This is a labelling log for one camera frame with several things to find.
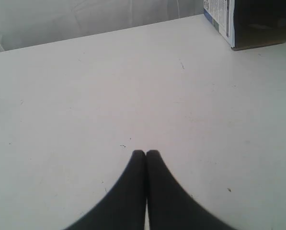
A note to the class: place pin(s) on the blue white cardboard box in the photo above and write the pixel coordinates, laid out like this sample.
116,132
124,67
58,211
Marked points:
247,24

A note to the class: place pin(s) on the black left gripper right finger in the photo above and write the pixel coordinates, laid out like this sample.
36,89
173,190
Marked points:
170,207

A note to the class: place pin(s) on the white backdrop curtain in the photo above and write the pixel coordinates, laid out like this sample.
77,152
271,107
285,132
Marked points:
33,22

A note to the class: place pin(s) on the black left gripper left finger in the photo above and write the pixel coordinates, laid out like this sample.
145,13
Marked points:
124,205

